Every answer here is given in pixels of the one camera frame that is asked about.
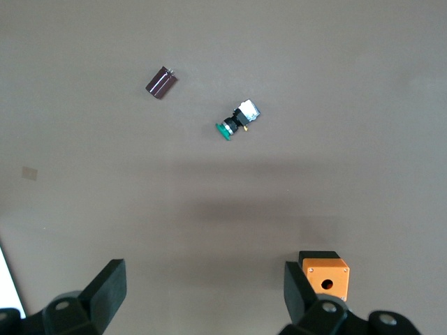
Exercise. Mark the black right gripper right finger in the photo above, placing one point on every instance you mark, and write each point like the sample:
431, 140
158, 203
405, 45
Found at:
300, 303

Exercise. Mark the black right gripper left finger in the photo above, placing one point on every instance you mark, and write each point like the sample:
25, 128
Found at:
101, 293

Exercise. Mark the white flat panel edge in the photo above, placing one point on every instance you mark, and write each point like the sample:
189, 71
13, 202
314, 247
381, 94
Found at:
8, 286

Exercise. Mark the small translucent tape patch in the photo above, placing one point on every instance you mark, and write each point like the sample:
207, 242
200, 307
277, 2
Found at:
29, 173

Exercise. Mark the dark maroon cylindrical capacitor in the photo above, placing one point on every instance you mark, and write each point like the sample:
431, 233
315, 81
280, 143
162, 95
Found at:
161, 83

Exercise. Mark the orange button enclosure box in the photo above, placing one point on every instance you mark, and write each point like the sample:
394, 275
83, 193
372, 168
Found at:
328, 270

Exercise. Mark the green mushroom push button switch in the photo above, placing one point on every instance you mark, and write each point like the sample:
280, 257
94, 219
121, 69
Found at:
237, 120

